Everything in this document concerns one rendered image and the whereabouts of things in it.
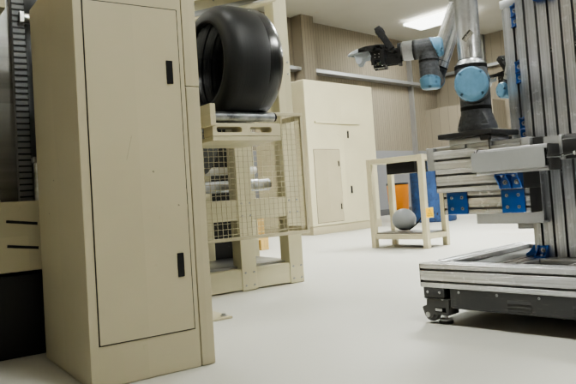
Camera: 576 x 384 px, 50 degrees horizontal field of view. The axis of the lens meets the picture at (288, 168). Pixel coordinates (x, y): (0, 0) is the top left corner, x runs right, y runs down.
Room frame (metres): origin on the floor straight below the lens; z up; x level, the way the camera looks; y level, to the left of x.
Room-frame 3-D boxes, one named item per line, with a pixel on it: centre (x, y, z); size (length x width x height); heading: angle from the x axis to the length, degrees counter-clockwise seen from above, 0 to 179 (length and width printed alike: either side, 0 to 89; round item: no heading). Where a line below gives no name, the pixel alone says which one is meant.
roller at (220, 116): (2.84, 0.19, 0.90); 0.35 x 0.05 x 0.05; 124
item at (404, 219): (5.54, -1.04, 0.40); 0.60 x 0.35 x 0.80; 44
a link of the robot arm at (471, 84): (2.26, -0.70, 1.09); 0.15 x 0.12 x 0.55; 160
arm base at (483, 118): (2.39, -0.74, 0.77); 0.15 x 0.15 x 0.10
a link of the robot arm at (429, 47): (2.31, -0.56, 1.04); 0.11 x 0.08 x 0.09; 70
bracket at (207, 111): (2.85, 0.42, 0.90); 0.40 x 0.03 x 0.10; 34
